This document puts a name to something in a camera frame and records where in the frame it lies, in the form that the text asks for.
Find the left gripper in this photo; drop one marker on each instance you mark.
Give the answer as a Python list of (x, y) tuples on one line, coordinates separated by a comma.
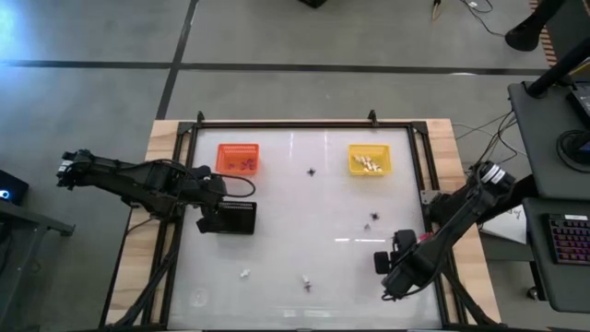
[(209, 193)]

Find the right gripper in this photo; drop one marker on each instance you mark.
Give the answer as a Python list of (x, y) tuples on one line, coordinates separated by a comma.
[(401, 244)]

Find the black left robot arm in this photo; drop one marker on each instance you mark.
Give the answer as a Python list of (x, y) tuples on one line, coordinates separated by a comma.
[(138, 180)]

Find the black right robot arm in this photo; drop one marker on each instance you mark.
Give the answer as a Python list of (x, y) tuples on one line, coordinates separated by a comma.
[(461, 216)]

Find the red clip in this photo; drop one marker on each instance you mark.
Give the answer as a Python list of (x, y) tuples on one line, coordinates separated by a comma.
[(425, 236)]

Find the black plastic basket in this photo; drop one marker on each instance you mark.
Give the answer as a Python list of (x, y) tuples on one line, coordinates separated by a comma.
[(237, 219)]

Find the orange plastic basket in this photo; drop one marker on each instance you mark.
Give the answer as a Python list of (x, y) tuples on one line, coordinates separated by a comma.
[(237, 150)]

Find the yellow plastic basket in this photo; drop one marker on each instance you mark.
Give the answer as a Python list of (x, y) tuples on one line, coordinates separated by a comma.
[(387, 152)]

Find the white paper sheet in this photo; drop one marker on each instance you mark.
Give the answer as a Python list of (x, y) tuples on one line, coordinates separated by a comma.
[(507, 226)]

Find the grey side desk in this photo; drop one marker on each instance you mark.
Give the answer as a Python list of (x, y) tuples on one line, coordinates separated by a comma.
[(539, 138), (537, 276)]

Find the backlit black keyboard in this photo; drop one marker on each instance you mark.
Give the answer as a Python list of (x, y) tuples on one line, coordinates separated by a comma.
[(570, 240)]

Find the dark grey metal stand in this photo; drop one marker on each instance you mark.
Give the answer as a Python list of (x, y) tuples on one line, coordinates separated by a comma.
[(41, 222)]

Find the black box with blue light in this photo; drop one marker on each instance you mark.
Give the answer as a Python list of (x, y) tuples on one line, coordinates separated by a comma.
[(11, 186)]

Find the black round desk device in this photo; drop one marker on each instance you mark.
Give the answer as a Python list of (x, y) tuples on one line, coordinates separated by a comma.
[(574, 145)]

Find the black floor object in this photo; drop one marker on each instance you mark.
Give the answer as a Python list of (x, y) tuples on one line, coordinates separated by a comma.
[(313, 3)]

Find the black laptop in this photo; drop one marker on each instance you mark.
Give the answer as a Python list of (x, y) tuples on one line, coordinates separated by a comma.
[(581, 99)]

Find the wooden stick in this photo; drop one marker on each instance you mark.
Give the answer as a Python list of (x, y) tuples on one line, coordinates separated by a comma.
[(435, 9)]

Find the wooden slatted panel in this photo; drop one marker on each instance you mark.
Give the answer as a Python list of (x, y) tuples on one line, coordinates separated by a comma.
[(547, 46)]

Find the black frame clamp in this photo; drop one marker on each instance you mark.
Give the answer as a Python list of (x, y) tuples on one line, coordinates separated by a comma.
[(199, 116), (372, 116)]

